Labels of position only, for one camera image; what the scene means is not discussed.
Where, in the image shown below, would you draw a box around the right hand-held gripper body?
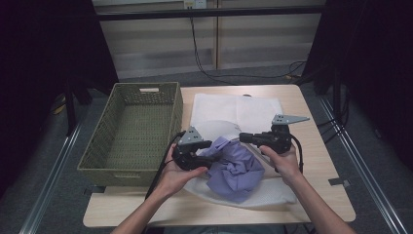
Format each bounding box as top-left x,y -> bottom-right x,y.
256,113 -> 311,155

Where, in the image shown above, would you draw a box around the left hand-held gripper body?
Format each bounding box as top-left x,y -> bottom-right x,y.
170,126 -> 216,173

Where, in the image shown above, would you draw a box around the purple shirt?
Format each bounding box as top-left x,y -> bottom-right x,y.
201,136 -> 266,204

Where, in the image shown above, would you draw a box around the white mesh laundry bag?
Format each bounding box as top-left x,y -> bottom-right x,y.
182,93 -> 299,209

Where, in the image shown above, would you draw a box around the green woven basket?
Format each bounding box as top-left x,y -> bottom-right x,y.
77,81 -> 184,188

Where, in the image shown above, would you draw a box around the person's right hand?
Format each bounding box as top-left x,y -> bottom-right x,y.
258,143 -> 304,187

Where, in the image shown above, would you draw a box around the person's left hand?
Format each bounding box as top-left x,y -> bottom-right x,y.
158,144 -> 209,198

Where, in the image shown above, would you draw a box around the dark curtain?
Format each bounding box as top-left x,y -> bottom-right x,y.
296,0 -> 413,172
0,0 -> 120,198

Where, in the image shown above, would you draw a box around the black metal stand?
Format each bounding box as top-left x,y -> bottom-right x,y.
62,77 -> 94,137

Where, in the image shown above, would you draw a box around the black horizontal bar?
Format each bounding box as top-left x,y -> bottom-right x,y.
96,5 -> 326,22

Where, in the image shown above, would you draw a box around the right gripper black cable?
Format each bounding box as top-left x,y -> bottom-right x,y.
289,134 -> 305,175

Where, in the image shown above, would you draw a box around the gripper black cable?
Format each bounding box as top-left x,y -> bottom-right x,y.
143,130 -> 187,201
289,134 -> 305,175

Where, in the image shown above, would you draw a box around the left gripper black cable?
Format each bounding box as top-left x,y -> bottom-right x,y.
143,130 -> 187,201

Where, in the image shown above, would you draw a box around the black floor cables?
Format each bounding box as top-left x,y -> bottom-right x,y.
315,91 -> 351,144

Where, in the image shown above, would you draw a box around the long black wall cable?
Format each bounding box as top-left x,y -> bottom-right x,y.
189,17 -> 308,86

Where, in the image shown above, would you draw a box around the metal floor rail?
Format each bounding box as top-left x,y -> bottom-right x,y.
319,97 -> 409,234
19,118 -> 84,234

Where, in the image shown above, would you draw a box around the white wall outlet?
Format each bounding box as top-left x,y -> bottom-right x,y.
183,0 -> 207,10

